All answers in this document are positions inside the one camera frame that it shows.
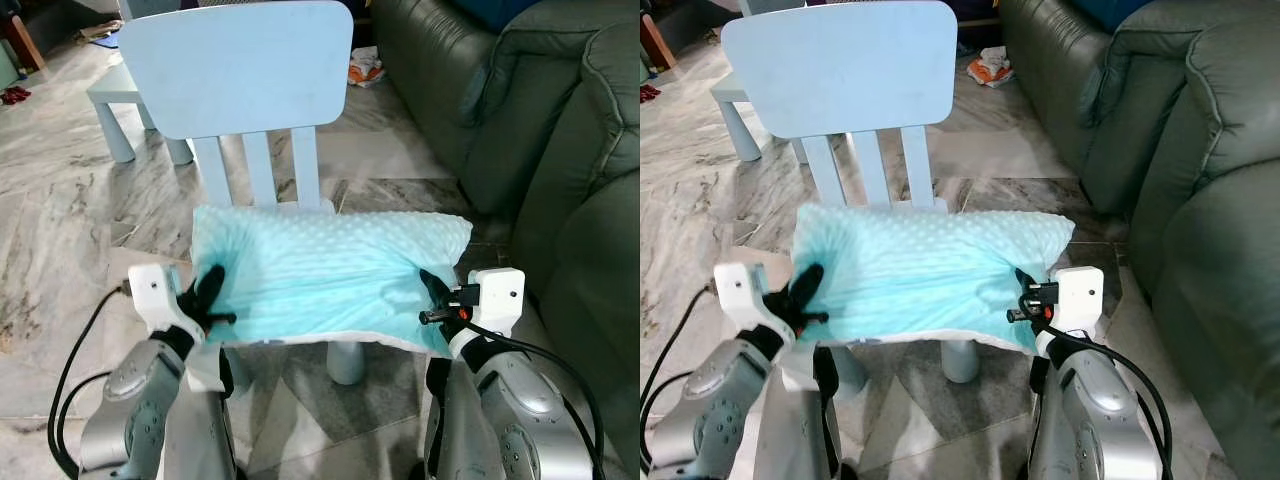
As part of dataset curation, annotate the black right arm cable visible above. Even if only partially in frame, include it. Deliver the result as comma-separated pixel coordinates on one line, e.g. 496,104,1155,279
1045,322,1174,471
462,320,607,471

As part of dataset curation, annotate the light blue plastic kids chair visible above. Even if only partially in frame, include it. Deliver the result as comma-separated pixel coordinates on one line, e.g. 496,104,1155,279
118,0,369,387
720,0,986,386

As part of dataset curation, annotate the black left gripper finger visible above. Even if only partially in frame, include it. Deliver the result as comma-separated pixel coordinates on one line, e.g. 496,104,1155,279
790,263,825,307
196,264,227,309

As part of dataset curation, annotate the brown wooden furniture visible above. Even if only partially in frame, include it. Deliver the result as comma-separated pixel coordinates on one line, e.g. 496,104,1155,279
640,12,677,73
0,10,47,76

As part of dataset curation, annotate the dark blue cushion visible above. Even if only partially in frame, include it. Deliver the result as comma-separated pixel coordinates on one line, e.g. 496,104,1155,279
470,0,546,31
1075,0,1151,33

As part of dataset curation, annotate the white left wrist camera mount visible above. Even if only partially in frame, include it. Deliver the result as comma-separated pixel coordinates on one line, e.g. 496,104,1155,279
713,262,773,339
127,262,198,339

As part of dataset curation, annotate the light blue small kids table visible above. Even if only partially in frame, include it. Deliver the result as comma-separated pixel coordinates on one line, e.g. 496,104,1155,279
710,70,811,163
87,62,196,166

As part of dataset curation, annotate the teal dotted plush pillow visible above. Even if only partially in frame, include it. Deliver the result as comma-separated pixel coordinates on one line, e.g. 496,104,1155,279
790,203,1076,353
190,205,473,358

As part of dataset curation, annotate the green leather sofa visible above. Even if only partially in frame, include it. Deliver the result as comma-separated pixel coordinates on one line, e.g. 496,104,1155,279
998,0,1280,480
370,0,641,480

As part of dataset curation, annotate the orange and white crumpled cloth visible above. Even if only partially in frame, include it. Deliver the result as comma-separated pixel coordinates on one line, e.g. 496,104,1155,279
347,46,386,89
967,46,1013,89

